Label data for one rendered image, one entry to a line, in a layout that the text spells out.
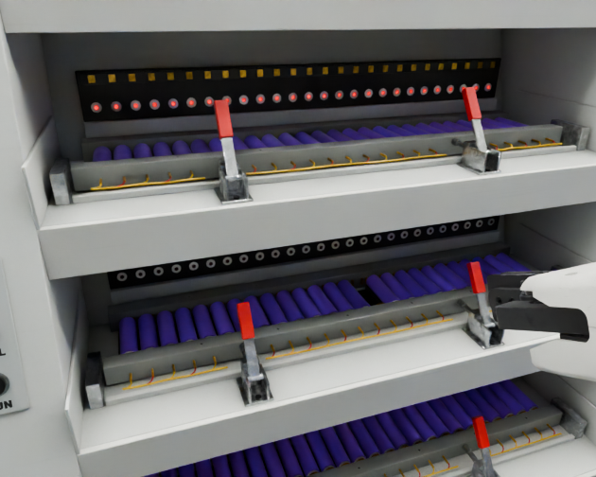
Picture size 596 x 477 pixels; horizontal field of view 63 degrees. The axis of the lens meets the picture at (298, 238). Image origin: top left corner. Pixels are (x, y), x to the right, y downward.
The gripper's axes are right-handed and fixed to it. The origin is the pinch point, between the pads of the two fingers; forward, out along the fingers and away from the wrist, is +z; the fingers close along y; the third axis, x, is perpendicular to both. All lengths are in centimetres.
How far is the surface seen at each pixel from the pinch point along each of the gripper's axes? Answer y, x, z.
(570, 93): 30.3, 19.7, 21.0
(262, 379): -13.6, -6.5, 20.7
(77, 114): -27.9, 24.2, 32.6
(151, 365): -23.5, -3.8, 25.0
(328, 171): -4.0, 12.7, 19.3
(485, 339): 11.3, -7.3, 19.7
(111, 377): -27.4, -4.1, 25.2
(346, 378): -5.1, -8.2, 20.4
